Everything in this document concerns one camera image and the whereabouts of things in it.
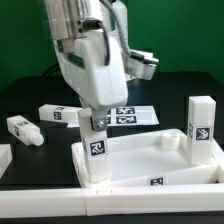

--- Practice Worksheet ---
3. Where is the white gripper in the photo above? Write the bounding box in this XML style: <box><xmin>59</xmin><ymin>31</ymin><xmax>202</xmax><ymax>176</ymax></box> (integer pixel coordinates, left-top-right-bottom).
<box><xmin>54</xmin><ymin>31</ymin><xmax>128</xmax><ymax>131</ymax></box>

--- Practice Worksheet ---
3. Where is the white desk top tray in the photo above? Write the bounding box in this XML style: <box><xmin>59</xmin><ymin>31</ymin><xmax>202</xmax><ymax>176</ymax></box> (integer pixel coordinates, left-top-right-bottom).
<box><xmin>72</xmin><ymin>129</ymin><xmax>224</xmax><ymax>188</ymax></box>

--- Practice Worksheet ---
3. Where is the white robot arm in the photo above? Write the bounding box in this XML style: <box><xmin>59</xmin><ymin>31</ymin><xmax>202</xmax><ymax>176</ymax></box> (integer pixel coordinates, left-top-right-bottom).
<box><xmin>42</xmin><ymin>0</ymin><xmax>159</xmax><ymax>132</ymax></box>

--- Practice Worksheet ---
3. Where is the paper sheet with markers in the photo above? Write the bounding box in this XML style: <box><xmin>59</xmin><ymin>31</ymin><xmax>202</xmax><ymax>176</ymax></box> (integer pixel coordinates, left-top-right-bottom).
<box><xmin>66</xmin><ymin>105</ymin><xmax>160</xmax><ymax>128</ymax></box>

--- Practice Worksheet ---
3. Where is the white front fence bar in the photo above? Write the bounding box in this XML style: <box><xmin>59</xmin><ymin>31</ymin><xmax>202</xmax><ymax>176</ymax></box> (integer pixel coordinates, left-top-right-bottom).
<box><xmin>0</xmin><ymin>184</ymin><xmax>224</xmax><ymax>218</ymax></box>

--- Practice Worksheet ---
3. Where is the white fence bar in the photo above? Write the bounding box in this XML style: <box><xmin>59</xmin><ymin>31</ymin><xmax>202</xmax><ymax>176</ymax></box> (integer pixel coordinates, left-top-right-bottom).
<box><xmin>0</xmin><ymin>144</ymin><xmax>12</xmax><ymax>178</ymax></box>
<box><xmin>0</xmin><ymin>184</ymin><xmax>224</xmax><ymax>218</ymax></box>

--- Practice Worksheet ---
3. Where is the white left fence bar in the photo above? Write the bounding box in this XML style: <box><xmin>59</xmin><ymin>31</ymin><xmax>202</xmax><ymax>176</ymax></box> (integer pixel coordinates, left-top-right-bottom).
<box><xmin>0</xmin><ymin>144</ymin><xmax>12</xmax><ymax>178</ymax></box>

